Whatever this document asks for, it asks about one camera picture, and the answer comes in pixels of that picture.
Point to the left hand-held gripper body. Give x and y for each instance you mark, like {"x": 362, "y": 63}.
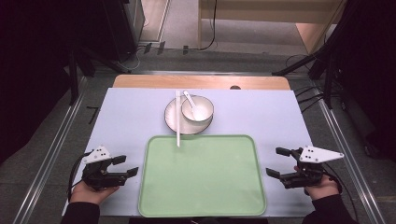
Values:
{"x": 99, "y": 179}

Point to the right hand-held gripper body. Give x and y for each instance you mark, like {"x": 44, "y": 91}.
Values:
{"x": 308, "y": 174}

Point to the person's left hand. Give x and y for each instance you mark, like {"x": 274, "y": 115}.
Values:
{"x": 87, "y": 194}

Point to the person's right hand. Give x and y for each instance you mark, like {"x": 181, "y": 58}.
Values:
{"x": 325, "y": 189}

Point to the light blue table mat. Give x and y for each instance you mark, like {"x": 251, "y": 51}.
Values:
{"x": 124, "y": 118}

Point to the white chopstick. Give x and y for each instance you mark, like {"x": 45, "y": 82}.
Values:
{"x": 179, "y": 124}
{"x": 177, "y": 118}

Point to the white plate with dark rim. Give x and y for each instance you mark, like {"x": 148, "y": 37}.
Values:
{"x": 171, "y": 116}

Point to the green plastic tray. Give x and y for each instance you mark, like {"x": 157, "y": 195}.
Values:
{"x": 202, "y": 177}

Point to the white bowl with dark rim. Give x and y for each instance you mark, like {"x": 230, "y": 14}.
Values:
{"x": 205, "y": 107}

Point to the white ceramic spoon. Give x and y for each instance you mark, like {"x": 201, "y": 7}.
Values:
{"x": 194, "y": 107}

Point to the black stand leg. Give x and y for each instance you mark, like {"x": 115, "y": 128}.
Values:
{"x": 73, "y": 77}

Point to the black tripod stand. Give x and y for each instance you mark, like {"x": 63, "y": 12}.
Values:
{"x": 311, "y": 59}

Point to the black cabinet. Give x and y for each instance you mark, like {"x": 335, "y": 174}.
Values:
{"x": 123, "y": 28}

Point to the light wooden bench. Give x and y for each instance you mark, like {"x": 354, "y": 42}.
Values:
{"x": 264, "y": 11}

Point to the metal floor rail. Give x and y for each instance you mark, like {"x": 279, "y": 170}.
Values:
{"x": 49, "y": 155}
{"x": 348, "y": 155}

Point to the black angled floor bracket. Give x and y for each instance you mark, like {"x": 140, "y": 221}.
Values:
{"x": 93, "y": 113}

